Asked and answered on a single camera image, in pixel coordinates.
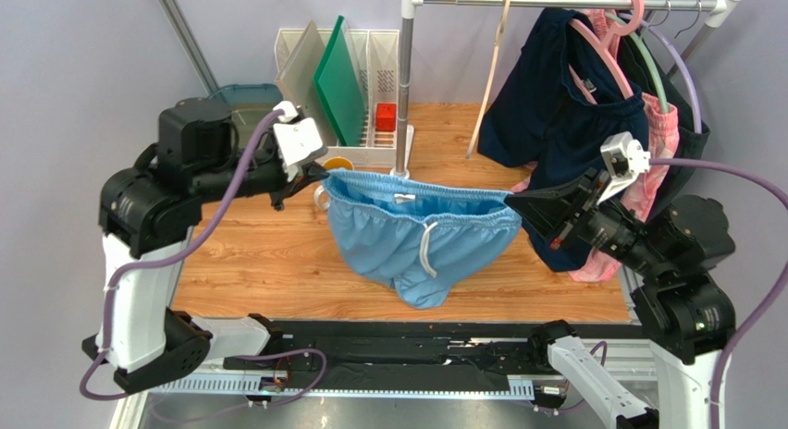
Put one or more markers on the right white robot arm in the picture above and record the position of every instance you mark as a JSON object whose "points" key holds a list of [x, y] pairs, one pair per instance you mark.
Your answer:
{"points": [[684, 314]]}

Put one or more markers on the green plastic hanger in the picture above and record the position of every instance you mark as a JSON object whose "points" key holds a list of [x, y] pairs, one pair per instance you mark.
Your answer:
{"points": [[649, 68]]}

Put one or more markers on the red cube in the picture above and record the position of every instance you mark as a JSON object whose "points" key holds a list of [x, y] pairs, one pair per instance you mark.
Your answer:
{"points": [[386, 119]]}

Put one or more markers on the grey metal wall pole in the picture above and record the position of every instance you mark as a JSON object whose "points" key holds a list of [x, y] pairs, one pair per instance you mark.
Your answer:
{"points": [[194, 52]]}

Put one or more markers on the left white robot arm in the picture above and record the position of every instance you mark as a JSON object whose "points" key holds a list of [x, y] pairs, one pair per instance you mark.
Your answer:
{"points": [[158, 212]]}

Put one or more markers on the lavender plastic hanger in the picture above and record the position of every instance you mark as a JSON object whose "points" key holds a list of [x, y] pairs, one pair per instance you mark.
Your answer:
{"points": [[683, 69]]}

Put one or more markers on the light blue shorts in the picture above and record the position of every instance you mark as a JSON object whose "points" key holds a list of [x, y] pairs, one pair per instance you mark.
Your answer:
{"points": [[417, 238]]}

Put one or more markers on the pink patterned shorts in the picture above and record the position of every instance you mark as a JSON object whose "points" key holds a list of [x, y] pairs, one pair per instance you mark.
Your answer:
{"points": [[662, 127]]}

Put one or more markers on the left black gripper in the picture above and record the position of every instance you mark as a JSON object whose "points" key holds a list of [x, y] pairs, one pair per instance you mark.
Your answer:
{"points": [[283, 187]]}

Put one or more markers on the green cutting board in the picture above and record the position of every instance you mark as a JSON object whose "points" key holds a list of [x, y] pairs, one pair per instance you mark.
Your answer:
{"points": [[338, 88]]}

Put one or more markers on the grey cutting board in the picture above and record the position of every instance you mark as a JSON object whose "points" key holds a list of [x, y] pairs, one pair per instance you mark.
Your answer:
{"points": [[298, 53]]}

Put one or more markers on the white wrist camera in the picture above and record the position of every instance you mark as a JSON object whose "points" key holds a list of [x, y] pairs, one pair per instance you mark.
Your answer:
{"points": [[298, 138], [625, 159]]}

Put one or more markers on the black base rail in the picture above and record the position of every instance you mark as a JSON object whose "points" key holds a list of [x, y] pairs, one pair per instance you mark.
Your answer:
{"points": [[402, 356]]}

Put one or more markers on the silver clothes rack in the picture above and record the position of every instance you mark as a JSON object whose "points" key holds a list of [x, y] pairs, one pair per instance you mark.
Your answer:
{"points": [[717, 12]]}

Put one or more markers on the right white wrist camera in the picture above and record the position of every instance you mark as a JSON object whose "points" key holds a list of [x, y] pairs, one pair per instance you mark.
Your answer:
{"points": [[625, 159]]}

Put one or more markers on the beige plastic hanger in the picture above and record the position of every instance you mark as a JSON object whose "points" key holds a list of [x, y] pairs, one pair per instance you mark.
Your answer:
{"points": [[472, 144]]}

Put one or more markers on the white floral mug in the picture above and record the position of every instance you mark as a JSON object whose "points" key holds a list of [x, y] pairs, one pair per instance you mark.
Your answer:
{"points": [[331, 164]]}

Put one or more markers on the white dish rack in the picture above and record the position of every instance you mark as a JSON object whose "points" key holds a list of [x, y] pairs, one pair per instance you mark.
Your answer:
{"points": [[377, 70]]}

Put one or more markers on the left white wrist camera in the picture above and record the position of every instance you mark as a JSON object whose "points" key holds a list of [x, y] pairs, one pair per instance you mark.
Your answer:
{"points": [[298, 138]]}

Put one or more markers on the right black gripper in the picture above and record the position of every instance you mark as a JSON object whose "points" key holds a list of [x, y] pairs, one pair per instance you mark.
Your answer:
{"points": [[577, 206]]}

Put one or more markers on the black shorts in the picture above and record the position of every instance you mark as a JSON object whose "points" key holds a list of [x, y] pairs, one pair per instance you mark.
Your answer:
{"points": [[691, 144]]}

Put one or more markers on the pink plastic hanger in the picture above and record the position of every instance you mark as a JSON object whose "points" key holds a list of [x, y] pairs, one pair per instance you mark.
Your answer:
{"points": [[601, 46]]}

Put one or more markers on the teal plastic basket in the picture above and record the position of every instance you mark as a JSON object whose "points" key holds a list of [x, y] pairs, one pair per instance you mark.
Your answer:
{"points": [[249, 102]]}

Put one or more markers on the navy blue shorts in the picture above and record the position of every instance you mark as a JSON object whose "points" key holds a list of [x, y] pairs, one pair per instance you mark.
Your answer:
{"points": [[566, 260]]}

